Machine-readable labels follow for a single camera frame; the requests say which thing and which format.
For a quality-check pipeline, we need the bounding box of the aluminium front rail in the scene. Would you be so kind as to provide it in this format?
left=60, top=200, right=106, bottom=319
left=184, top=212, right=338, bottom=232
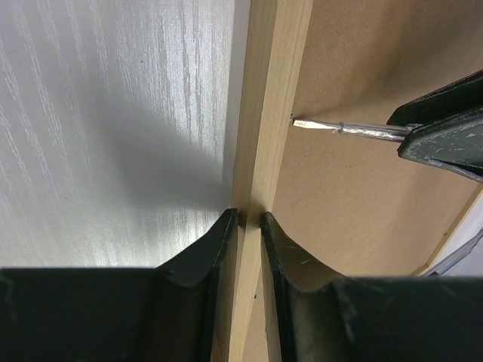
left=423, top=230, right=482, bottom=277

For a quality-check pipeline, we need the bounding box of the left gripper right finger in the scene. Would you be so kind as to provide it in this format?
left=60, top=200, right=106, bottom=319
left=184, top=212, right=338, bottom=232
left=260, top=213, right=482, bottom=361

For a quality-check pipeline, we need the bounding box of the small metal tool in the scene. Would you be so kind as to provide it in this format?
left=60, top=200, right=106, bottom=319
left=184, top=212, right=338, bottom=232
left=293, top=119, right=412, bottom=143

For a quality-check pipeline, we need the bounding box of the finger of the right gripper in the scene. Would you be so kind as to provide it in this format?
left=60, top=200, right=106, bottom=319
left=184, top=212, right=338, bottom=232
left=386, top=70, right=482, bottom=126
left=398, top=108, right=482, bottom=183

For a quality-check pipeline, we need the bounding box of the light wooden picture frame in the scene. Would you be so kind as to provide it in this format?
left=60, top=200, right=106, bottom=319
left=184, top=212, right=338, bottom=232
left=223, top=1, right=482, bottom=361

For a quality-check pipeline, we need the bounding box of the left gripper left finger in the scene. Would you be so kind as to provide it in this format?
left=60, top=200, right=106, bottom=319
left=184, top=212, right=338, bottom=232
left=1, top=209, right=238, bottom=361

